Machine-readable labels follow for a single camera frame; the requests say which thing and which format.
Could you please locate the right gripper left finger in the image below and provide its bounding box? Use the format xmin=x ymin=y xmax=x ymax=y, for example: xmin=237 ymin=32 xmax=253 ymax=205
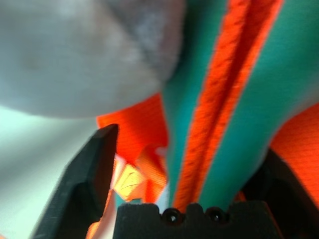
xmin=29 ymin=123 xmax=119 ymax=239

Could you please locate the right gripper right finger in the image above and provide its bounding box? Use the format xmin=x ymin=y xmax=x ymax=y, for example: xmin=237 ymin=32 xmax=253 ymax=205
xmin=242 ymin=148 xmax=319 ymax=239

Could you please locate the orange and teal backpack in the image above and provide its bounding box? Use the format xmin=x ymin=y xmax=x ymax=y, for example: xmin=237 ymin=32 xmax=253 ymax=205
xmin=86 ymin=0 xmax=319 ymax=239

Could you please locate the grey plush toy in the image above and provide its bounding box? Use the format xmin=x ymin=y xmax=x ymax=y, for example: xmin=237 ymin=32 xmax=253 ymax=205
xmin=0 ymin=0 xmax=186 ymax=119

